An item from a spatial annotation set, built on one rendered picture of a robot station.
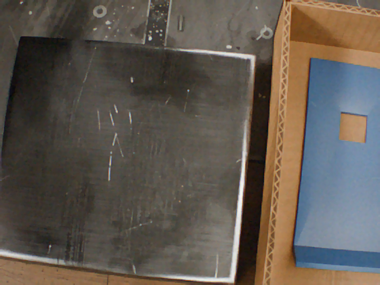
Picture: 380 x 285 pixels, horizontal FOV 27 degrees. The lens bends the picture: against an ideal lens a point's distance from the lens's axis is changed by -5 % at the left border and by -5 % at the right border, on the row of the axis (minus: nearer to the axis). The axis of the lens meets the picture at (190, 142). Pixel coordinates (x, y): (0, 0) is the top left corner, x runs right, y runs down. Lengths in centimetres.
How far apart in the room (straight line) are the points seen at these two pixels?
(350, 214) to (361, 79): 10
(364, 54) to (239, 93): 10
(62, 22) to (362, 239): 27
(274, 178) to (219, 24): 15
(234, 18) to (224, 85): 6
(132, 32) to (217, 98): 9
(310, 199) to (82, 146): 16
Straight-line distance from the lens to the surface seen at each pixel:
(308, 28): 57
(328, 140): 57
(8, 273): 57
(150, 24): 60
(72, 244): 54
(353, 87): 59
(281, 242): 56
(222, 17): 60
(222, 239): 54
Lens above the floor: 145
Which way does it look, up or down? 75 degrees down
